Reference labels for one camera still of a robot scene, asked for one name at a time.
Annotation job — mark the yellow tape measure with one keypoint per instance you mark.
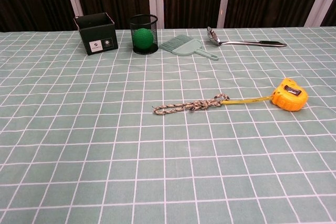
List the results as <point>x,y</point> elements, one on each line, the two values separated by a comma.
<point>288,98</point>

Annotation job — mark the green checked tablecloth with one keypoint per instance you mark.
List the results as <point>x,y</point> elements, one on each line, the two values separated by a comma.
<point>168,142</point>

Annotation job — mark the mint green small brush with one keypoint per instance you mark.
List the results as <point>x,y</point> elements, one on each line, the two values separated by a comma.
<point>183,46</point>

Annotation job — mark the green textured ball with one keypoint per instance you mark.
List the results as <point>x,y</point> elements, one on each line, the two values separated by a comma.
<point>142,38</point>

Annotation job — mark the black mesh pen holder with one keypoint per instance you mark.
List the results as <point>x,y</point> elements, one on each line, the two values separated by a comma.
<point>144,24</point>

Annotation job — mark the black square box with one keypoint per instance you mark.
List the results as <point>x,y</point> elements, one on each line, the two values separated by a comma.
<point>98,39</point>

